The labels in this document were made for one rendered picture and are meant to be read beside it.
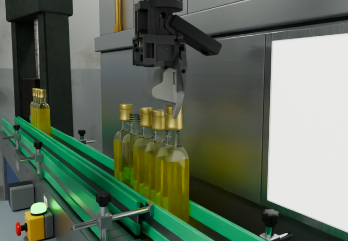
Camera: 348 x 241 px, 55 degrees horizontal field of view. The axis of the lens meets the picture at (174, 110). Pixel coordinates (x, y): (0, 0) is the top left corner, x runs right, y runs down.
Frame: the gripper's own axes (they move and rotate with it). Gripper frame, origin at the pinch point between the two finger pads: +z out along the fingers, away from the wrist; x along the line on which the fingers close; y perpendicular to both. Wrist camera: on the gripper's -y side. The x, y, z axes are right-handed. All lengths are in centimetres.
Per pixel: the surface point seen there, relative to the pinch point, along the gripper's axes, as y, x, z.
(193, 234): -0.4, 8.2, 21.3
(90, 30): -41, -360, -58
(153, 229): 2.3, -6.2, 26.4
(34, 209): 26, -44, 33
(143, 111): 1.2, -15.9, 1.9
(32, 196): 27, -70, 38
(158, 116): -0.4, -9.8, 2.5
